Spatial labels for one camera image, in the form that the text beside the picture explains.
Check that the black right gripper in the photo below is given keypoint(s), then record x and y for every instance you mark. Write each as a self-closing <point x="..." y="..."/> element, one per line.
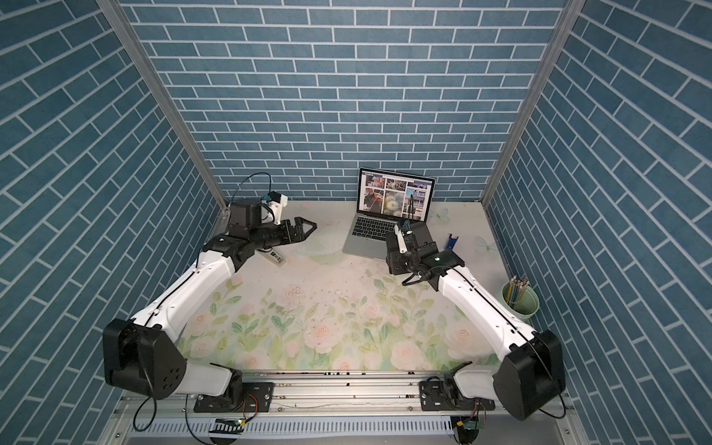
<point x="393" y="259"/>

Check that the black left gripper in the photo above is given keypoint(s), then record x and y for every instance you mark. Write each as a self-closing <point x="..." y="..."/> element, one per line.
<point x="297" y="236"/>

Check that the black wireless mouse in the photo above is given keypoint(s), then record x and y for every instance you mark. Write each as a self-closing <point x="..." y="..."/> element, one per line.
<point x="273" y="256"/>

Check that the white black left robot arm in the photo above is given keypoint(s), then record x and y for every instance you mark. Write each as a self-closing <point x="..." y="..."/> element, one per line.
<point x="140" y="354"/>

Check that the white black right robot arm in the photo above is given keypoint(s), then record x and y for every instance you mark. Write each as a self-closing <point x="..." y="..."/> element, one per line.
<point x="531" y="371"/>

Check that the silver open laptop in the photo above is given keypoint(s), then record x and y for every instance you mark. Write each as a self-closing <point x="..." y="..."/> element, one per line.
<point x="385" y="199"/>

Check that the blue plastic clip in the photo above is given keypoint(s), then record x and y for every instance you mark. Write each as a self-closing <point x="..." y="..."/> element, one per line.
<point x="451" y="242"/>

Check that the floral table mat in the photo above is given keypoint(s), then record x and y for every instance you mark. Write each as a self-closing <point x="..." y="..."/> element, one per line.
<point x="326" y="310"/>

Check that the coloured pencils bundle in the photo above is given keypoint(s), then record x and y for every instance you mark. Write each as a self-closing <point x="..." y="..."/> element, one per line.
<point x="516" y="291"/>

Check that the green pencil cup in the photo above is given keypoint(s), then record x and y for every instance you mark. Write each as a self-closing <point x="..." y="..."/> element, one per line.
<point x="530" y="303"/>

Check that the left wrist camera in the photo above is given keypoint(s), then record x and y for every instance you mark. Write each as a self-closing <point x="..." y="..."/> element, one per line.
<point x="276" y="202"/>

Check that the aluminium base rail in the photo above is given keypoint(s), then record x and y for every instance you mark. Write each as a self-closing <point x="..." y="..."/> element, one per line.
<point x="366" y="394"/>

